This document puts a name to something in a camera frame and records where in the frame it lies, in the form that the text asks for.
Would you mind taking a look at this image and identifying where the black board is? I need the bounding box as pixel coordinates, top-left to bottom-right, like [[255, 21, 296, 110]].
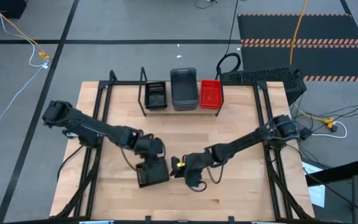
[[305, 159, 358, 187]]

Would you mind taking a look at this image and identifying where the short white cable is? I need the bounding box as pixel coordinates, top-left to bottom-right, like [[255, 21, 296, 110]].
[[311, 121, 348, 139]]

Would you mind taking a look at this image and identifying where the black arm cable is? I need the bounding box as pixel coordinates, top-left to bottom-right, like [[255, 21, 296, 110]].
[[57, 143, 86, 182]]

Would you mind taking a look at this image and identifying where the long white cable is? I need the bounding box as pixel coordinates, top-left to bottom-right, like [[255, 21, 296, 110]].
[[0, 0, 50, 135]]

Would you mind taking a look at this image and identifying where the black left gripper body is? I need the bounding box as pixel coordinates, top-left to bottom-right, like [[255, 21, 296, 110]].
[[134, 134, 167, 161]]

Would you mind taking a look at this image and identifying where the black power adapter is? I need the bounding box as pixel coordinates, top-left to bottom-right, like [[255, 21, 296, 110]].
[[298, 127, 313, 141]]

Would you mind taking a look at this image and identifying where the yellow power plug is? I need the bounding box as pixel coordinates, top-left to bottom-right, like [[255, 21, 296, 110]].
[[293, 104, 337, 129]]

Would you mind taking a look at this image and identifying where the black mat with hazard stripes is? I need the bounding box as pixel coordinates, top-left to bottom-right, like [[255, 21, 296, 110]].
[[237, 13, 358, 44], [240, 43, 358, 82]]

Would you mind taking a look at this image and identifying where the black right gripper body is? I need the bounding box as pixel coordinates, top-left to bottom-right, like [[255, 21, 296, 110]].
[[183, 151, 213, 187]]

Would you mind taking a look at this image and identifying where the yellow extension cable with plug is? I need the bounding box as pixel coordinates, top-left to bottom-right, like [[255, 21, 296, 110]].
[[0, 0, 50, 60]]

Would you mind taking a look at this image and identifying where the thick black cable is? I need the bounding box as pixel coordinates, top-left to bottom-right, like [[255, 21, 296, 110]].
[[216, 0, 242, 74]]

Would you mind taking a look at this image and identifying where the black aluminium rig frame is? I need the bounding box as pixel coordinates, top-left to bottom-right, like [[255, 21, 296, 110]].
[[50, 70, 315, 224]]

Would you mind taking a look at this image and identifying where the white paper sheet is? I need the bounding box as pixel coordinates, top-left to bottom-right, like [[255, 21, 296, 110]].
[[301, 161, 326, 208]]

